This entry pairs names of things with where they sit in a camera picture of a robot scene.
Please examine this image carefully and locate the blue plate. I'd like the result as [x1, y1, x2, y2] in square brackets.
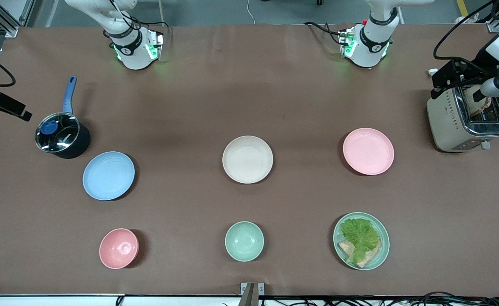
[82, 151, 136, 201]

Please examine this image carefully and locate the pink plate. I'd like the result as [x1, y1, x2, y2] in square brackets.
[343, 128, 395, 176]

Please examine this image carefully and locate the brown toast slice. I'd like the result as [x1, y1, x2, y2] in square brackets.
[463, 85, 492, 116]

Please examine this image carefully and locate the glass lid with blue knob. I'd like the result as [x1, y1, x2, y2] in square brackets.
[35, 112, 81, 153]

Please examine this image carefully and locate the silver toaster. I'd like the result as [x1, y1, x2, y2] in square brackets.
[427, 83, 499, 153]

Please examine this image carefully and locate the pink bowl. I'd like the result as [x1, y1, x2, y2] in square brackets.
[99, 228, 139, 269]

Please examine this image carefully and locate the green lettuce leaf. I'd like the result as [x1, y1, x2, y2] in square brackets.
[339, 218, 381, 264]

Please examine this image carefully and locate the green plate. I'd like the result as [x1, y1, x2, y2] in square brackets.
[333, 212, 390, 271]

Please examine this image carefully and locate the brown bread slice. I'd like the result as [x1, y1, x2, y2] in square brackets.
[338, 239, 381, 269]

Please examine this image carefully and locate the beige plate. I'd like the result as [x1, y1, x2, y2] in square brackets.
[222, 136, 274, 184]

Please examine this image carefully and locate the brown table cover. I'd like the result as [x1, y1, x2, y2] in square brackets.
[0, 23, 499, 297]

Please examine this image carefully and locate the green bowl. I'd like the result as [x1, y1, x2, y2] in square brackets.
[225, 221, 264, 262]

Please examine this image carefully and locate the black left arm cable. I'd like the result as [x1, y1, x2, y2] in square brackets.
[433, 0, 499, 61]

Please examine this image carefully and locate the black saucepan with blue handle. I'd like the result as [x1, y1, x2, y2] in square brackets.
[36, 76, 91, 159]

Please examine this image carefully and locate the black base cable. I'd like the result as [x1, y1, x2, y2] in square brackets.
[303, 21, 346, 45]

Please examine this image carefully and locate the metal bracket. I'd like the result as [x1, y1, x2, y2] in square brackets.
[240, 282, 265, 306]

